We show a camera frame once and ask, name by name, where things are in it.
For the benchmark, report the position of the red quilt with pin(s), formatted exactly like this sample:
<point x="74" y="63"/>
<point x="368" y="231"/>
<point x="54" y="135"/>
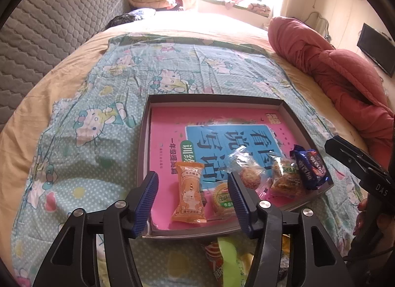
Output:
<point x="339" y="74"/>

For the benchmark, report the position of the grey quilted headboard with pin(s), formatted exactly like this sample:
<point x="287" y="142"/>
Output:
<point x="46" y="28"/>

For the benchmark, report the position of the dark pillow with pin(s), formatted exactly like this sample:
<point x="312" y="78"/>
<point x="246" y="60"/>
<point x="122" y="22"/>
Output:
<point x="123" y="19"/>

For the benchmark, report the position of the round green yellow snack packet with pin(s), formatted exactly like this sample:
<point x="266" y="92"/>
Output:
<point x="222" y="202"/>

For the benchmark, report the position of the black television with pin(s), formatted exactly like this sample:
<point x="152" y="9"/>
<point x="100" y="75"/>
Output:
<point x="376" y="49"/>

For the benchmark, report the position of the beige bed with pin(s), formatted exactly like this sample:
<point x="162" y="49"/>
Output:
<point x="21" y="139"/>

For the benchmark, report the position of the folded patterned cloth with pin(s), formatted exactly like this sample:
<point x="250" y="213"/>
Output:
<point x="259" y="8"/>

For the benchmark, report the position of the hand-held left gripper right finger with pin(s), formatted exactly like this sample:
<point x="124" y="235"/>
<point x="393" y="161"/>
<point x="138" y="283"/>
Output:
<point x="240" y="206"/>

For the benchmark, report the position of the patterned pillow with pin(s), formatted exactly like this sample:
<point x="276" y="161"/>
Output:
<point x="142" y="13"/>

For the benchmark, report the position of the dark cardboard tray box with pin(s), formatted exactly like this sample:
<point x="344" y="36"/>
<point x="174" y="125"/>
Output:
<point x="142" y="163"/>

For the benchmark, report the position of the cat print blanket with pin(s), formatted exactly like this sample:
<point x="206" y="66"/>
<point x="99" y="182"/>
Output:
<point x="92" y="151"/>

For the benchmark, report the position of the blue snack packet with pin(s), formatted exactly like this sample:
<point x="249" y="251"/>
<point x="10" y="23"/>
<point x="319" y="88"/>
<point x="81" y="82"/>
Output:
<point x="311" y="168"/>

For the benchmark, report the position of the orange cat print snack packet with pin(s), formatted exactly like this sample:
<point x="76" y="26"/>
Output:
<point x="188" y="194"/>

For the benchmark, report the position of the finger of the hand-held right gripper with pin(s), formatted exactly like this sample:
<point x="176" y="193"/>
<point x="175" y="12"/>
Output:
<point x="342" y="151"/>

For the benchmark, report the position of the clear wrapped round pastry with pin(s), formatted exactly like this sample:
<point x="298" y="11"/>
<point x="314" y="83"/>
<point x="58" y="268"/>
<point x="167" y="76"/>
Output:
<point x="250" y="176"/>

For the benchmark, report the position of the pink book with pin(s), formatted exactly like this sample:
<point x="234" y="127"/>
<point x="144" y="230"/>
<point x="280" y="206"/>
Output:
<point x="166" y="132"/>

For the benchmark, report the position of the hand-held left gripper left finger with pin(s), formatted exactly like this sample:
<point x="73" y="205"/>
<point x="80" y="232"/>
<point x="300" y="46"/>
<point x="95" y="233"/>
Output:
<point x="145" y="203"/>

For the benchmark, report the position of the brown pastry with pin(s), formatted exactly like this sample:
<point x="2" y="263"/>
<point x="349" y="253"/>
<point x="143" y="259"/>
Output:
<point x="285" y="179"/>

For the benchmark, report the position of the person's right hand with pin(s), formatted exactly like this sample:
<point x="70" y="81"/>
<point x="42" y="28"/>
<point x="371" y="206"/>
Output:
<point x="384" y="222"/>

